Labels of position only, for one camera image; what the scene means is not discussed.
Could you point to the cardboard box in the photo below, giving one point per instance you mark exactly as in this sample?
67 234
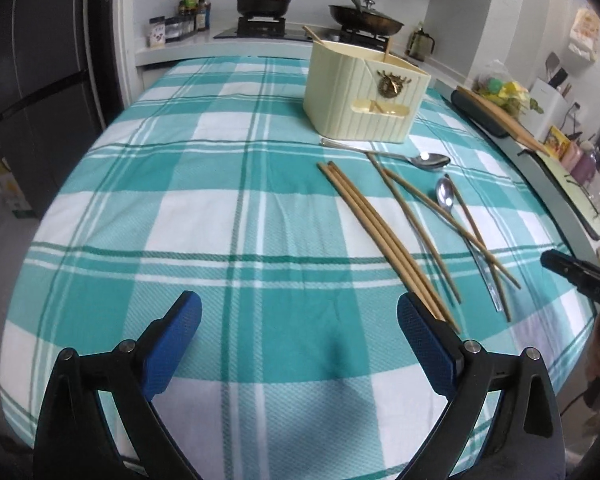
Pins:
11 194

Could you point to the cream utensil holder box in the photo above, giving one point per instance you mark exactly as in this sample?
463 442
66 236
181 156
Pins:
359 94

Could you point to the plastic bag of sponges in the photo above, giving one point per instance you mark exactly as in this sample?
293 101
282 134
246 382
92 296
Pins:
495 84

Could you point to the wooden chopstick four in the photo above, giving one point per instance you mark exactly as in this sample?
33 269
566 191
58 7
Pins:
490 258

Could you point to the wooden chopstick one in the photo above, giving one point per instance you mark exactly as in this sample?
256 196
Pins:
375 239

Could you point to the white knife block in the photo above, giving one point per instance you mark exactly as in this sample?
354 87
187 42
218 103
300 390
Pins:
547 108

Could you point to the black wok glass lid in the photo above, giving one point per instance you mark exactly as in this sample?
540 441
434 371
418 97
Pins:
361 16

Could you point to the black pot orange lid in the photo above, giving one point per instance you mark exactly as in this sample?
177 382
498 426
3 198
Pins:
263 8

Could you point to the dark rolled mat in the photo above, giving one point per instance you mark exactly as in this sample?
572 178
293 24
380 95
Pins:
471 110

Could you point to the wooden chopstick three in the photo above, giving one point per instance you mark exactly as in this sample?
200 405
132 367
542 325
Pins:
421 232

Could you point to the wooden cutting board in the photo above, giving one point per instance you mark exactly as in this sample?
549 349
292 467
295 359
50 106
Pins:
501 118

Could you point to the teal plaid tablecloth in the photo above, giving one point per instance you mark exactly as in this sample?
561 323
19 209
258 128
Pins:
211 182

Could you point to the wooden chopstick nine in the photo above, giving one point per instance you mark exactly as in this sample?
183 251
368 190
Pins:
388 46

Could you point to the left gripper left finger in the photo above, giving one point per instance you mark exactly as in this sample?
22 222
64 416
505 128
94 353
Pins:
73 439

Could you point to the glass pitcher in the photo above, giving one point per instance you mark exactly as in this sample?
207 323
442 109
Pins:
421 44

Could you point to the black gas stove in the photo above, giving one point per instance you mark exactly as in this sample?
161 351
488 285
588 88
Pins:
279 29

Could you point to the wooden chopstick five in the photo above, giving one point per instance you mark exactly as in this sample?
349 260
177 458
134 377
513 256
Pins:
313 35

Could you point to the yellow box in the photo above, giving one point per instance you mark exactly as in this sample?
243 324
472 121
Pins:
556 143

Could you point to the spice jar rack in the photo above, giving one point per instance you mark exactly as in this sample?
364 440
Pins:
161 31

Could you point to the sauce bottles group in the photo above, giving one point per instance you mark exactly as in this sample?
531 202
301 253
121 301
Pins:
194 15

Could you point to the dark grey refrigerator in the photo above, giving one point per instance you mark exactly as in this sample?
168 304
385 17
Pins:
59 89

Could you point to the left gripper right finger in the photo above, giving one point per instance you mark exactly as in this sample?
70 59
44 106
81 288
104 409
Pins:
524 439

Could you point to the purple cup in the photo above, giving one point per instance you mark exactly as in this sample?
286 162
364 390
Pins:
585 169

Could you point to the hanging noodle bag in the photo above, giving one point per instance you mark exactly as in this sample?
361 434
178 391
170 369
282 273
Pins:
584 34

